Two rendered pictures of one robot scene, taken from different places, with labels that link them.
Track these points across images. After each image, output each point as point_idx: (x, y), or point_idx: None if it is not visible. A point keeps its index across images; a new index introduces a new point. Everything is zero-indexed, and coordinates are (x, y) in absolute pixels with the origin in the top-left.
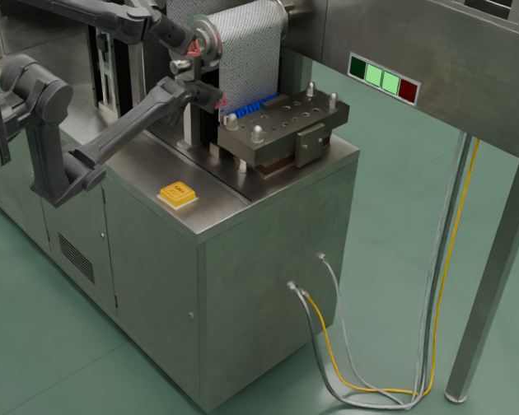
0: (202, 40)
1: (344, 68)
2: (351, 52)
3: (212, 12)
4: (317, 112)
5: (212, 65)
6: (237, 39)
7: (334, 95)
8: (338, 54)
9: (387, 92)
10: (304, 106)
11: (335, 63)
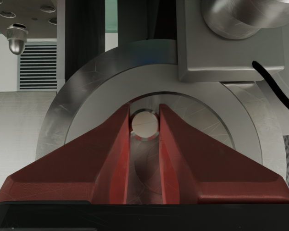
0: (137, 184)
1: (2, 102)
2: None
3: None
4: None
5: (103, 57)
6: None
7: (10, 49)
8: (19, 121)
9: None
10: (29, 9)
11: (24, 103)
